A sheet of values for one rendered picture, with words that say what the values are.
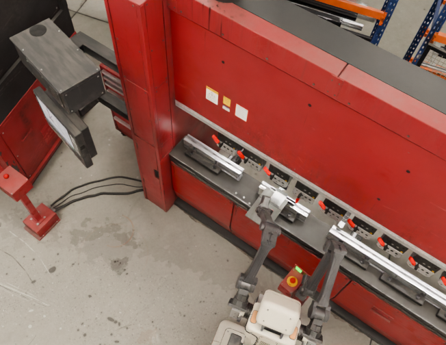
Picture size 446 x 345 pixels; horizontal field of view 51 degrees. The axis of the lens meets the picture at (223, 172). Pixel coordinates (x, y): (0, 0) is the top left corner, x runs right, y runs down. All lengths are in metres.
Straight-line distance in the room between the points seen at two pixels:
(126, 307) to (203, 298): 0.62
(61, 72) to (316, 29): 1.30
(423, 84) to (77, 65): 1.69
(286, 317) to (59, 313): 2.10
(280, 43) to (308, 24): 0.19
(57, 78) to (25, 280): 2.11
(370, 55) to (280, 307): 1.32
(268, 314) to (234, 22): 1.48
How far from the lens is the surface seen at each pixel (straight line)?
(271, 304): 2.53
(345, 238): 3.21
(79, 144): 2.82
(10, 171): 3.72
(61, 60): 2.65
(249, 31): 2.24
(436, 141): 2.14
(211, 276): 3.99
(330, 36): 2.27
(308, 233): 3.26
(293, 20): 2.31
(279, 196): 3.20
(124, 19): 2.50
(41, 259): 4.24
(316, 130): 2.45
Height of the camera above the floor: 3.81
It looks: 60 degrees down
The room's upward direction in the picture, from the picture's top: 6 degrees clockwise
